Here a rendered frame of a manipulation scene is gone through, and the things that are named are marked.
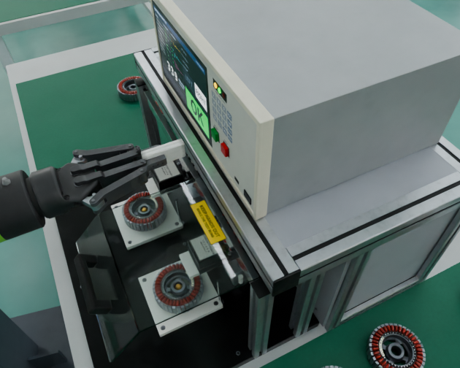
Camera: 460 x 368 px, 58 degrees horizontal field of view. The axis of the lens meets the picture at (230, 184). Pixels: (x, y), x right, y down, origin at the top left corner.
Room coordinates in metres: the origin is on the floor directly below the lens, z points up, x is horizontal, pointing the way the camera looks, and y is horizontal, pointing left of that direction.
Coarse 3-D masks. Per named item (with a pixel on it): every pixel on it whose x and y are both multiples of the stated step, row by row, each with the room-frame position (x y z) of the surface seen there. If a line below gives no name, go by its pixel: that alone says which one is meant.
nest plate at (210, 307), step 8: (208, 304) 0.40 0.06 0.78; (216, 304) 0.40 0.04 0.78; (192, 312) 0.39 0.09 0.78; (200, 312) 0.39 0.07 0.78; (208, 312) 0.39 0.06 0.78; (168, 320) 0.37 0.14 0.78; (176, 320) 0.37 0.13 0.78; (184, 320) 0.37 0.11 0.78; (192, 320) 0.37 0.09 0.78; (160, 328) 0.35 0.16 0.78; (168, 328) 0.35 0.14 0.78; (176, 328) 0.35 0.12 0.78; (160, 336) 0.34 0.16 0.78
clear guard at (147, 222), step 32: (160, 192) 0.50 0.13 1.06; (192, 192) 0.50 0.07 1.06; (96, 224) 0.43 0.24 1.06; (128, 224) 0.43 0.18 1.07; (160, 224) 0.42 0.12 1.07; (192, 224) 0.42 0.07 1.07; (224, 224) 0.42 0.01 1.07; (96, 256) 0.38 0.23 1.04; (128, 256) 0.36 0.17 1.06; (160, 256) 0.36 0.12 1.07; (192, 256) 0.36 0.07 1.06; (224, 256) 0.36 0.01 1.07; (96, 288) 0.33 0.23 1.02; (128, 288) 0.30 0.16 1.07; (160, 288) 0.30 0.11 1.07; (192, 288) 0.30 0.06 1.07; (224, 288) 0.30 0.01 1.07; (128, 320) 0.26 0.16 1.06; (160, 320) 0.25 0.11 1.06
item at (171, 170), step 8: (160, 168) 0.70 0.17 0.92; (168, 168) 0.69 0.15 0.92; (176, 168) 0.69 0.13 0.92; (152, 176) 0.70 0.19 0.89; (160, 176) 0.67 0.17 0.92; (168, 176) 0.67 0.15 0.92; (176, 176) 0.67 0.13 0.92; (184, 176) 0.69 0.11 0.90; (152, 184) 0.68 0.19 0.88; (160, 184) 0.65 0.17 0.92; (168, 184) 0.66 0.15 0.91; (176, 184) 0.66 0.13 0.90; (152, 192) 0.65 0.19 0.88
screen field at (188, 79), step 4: (184, 72) 0.65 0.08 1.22; (184, 76) 0.65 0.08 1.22; (188, 76) 0.62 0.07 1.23; (188, 80) 0.63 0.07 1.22; (192, 80) 0.61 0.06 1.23; (188, 84) 0.63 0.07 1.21; (192, 84) 0.61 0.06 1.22; (192, 88) 0.61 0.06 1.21; (196, 88) 0.59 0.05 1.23; (196, 92) 0.59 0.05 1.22; (200, 92) 0.58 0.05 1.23; (196, 96) 0.60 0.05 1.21; (200, 96) 0.58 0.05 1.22; (204, 96) 0.56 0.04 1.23; (200, 100) 0.58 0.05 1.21; (204, 100) 0.56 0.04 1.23; (204, 104) 0.56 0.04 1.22; (204, 108) 0.56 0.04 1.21
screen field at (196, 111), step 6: (186, 90) 0.64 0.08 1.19; (186, 96) 0.65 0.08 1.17; (192, 96) 0.62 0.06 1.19; (192, 102) 0.62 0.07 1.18; (192, 108) 0.62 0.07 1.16; (198, 108) 0.59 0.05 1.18; (198, 114) 0.60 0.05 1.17; (204, 114) 0.57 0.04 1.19; (198, 120) 0.60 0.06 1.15; (204, 120) 0.57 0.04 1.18; (204, 126) 0.57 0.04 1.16; (204, 132) 0.57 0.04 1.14
